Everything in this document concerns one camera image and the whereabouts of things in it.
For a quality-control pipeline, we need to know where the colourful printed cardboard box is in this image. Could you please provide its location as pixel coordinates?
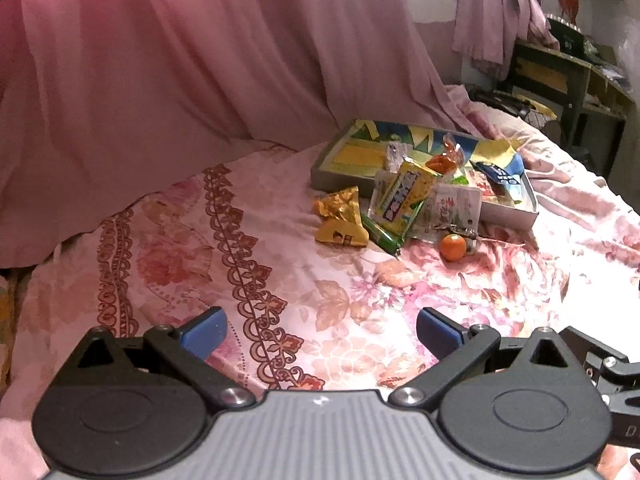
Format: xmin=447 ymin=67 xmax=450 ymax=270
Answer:
xmin=310 ymin=119 xmax=540 ymax=231

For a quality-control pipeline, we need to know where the dark blue snack packet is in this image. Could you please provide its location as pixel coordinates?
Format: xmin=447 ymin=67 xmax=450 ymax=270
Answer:
xmin=470 ymin=152 xmax=527 ymax=187

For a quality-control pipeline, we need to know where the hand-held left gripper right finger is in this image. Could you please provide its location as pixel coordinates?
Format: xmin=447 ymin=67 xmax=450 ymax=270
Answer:
xmin=389 ymin=306 xmax=583 ymax=412

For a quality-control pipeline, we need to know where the dark wooden desk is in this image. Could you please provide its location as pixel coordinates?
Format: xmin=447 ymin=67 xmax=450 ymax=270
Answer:
xmin=505 ymin=40 xmax=632 ymax=171

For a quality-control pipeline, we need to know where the black bag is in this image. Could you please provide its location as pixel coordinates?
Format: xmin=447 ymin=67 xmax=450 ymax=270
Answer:
xmin=470 ymin=87 xmax=558 ymax=127

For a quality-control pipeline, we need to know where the green stick snack packet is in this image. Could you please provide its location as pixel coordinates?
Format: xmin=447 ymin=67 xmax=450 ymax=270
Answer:
xmin=361 ymin=214 xmax=403 ymax=257

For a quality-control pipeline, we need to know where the black box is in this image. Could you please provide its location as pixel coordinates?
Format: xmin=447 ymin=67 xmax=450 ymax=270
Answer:
xmin=545 ymin=17 xmax=584 ymax=59

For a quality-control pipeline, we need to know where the golden snack packet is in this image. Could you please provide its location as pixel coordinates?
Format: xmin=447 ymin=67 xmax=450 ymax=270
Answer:
xmin=313 ymin=186 xmax=362 ymax=224

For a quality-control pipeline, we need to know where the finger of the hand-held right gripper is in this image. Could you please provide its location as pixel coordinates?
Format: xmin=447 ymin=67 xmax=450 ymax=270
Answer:
xmin=560 ymin=326 xmax=630 ymax=378

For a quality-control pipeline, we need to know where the pink curtain sheet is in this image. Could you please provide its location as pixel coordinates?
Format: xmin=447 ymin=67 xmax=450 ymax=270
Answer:
xmin=0 ymin=0 xmax=482 ymax=272

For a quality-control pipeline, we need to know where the floral pink bedsheet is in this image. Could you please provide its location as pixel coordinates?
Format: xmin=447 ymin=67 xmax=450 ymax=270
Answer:
xmin=0 ymin=85 xmax=640 ymax=480

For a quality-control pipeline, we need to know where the long clear grain bar packet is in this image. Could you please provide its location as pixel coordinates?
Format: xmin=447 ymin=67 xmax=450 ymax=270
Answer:
xmin=385 ymin=141 xmax=411 ymax=171

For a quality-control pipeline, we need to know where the white red printed snack packet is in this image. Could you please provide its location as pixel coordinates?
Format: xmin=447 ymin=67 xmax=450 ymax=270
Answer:
xmin=410 ymin=182 xmax=484 ymax=242

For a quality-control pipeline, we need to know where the clear packet of orange snack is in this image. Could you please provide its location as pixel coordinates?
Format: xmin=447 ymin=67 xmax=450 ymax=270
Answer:
xmin=425 ymin=135 xmax=470 ymax=182

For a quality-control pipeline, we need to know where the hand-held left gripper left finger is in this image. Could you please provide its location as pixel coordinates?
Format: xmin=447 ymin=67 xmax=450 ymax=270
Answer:
xmin=56 ymin=306 xmax=256 ymax=413

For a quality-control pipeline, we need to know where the yellow seaweed snack packet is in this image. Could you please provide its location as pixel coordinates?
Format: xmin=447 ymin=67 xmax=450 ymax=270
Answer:
xmin=370 ymin=156 xmax=442 ymax=239

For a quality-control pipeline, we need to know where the pink hanging cloth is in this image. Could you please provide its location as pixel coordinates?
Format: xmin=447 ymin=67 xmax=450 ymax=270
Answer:
xmin=452 ymin=0 xmax=559 ymax=81

